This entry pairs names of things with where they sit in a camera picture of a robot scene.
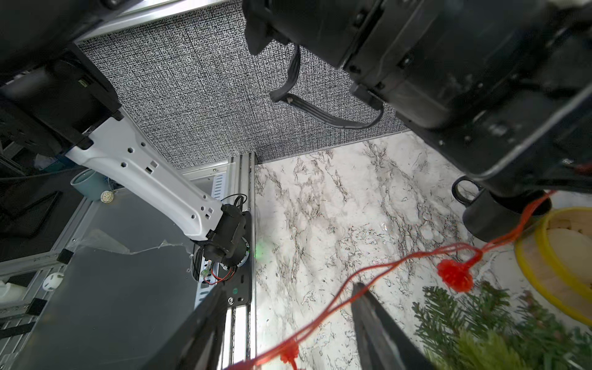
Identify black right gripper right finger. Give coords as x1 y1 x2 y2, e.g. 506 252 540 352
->
351 282 435 369

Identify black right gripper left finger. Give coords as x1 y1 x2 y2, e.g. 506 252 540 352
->
143 287 228 370

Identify small green christmas tree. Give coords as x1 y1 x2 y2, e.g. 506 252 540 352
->
413 282 591 369

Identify red string lights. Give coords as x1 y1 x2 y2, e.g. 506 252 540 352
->
226 190 556 370

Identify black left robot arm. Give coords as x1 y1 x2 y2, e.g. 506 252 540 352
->
1 1 591 267

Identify black mug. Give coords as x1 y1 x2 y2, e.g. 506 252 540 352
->
451 176 546 242

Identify yellow bamboo steamer basket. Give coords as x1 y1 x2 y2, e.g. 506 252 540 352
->
514 208 591 326

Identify white steamed bun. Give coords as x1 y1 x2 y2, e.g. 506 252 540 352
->
547 228 591 285

